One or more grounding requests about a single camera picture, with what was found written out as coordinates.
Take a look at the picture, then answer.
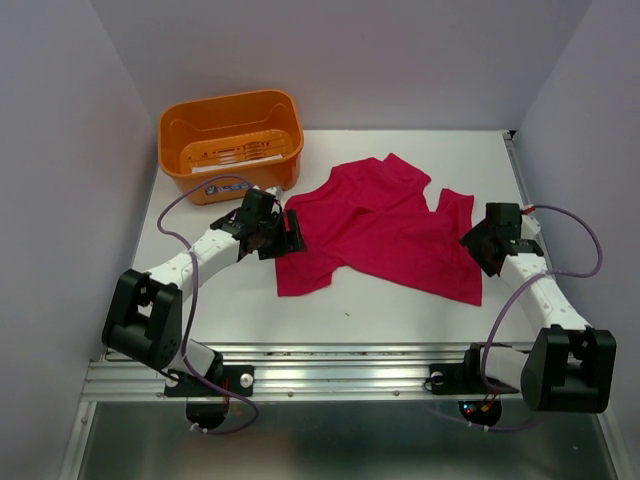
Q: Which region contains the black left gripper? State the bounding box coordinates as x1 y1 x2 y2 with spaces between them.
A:
257 209 307 260

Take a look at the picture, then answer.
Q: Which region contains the red t-shirt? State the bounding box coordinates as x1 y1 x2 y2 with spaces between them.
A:
275 154 482 306

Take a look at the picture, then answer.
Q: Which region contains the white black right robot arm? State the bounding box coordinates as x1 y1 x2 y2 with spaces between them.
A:
460 203 617 414

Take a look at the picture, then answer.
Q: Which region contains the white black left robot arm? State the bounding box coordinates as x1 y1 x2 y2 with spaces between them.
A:
101 188 306 394

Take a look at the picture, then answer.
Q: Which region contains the orange plastic basket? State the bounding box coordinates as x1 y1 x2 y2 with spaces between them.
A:
157 89 304 205

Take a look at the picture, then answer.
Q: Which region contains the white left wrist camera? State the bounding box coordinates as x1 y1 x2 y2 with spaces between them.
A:
265 186 284 202

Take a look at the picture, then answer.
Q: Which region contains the aluminium rail frame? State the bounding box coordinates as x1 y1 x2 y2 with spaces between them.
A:
59 128 626 480

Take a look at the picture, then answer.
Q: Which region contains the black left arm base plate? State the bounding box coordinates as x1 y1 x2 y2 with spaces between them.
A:
163 364 255 398

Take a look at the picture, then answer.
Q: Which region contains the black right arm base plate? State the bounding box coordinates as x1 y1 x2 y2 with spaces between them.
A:
423 362 522 396

